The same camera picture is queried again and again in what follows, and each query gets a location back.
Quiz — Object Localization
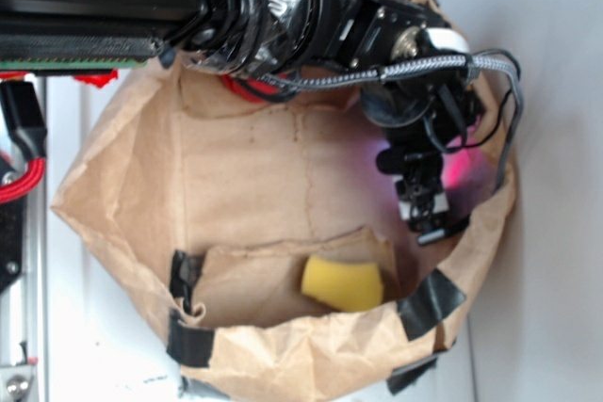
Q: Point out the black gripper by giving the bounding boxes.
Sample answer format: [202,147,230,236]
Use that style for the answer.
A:
[362,81,484,245]

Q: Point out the yellow green sponge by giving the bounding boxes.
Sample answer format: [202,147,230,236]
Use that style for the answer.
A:
[301,256,384,313]

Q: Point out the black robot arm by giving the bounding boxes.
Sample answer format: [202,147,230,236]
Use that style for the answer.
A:
[1,0,482,245]

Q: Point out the brown paper bag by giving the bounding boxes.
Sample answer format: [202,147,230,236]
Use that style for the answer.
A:
[49,0,519,402]

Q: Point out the grey braided cable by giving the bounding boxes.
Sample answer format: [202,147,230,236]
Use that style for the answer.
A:
[253,49,527,196]

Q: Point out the red wire bundle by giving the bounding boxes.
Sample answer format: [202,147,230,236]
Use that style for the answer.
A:
[0,147,48,205]

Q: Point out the aluminium frame rail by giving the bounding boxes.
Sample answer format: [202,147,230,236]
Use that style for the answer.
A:
[1,73,46,401]

